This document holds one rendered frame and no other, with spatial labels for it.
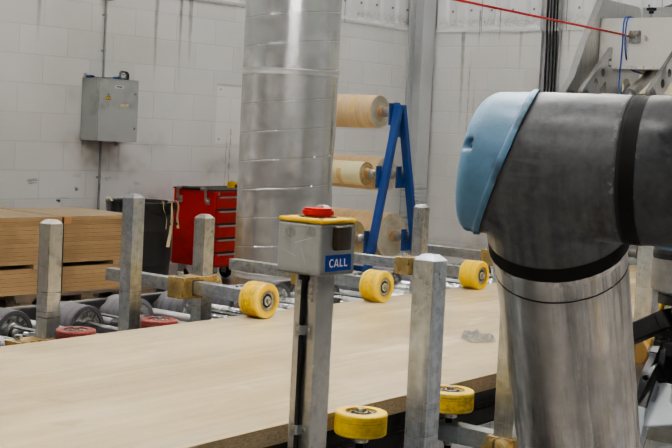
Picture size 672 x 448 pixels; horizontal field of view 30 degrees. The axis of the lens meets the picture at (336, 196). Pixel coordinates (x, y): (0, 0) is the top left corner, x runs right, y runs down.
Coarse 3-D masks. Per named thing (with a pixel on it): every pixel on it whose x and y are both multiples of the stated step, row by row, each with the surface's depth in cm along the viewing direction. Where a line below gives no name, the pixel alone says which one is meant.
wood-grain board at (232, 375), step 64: (256, 320) 278; (384, 320) 287; (448, 320) 292; (0, 384) 199; (64, 384) 201; (128, 384) 204; (192, 384) 206; (256, 384) 209; (384, 384) 214; (448, 384) 217
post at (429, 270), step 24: (432, 264) 175; (432, 288) 175; (432, 312) 175; (432, 336) 176; (408, 360) 178; (432, 360) 176; (408, 384) 178; (432, 384) 177; (408, 408) 178; (432, 408) 177; (408, 432) 178; (432, 432) 178
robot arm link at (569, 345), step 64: (512, 128) 96; (576, 128) 94; (512, 192) 96; (576, 192) 93; (512, 256) 99; (576, 256) 97; (512, 320) 104; (576, 320) 101; (512, 384) 109; (576, 384) 104
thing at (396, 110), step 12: (396, 108) 914; (396, 120) 912; (396, 132) 911; (408, 132) 921; (408, 144) 922; (408, 156) 923; (384, 168) 910; (396, 168) 925; (408, 168) 925; (384, 180) 907; (396, 180) 925; (408, 180) 928; (384, 192) 906; (408, 192) 930; (384, 204) 907; (408, 204) 933; (408, 216) 936; (372, 228) 905; (408, 228) 938; (372, 240) 902; (408, 240) 940; (372, 252) 900
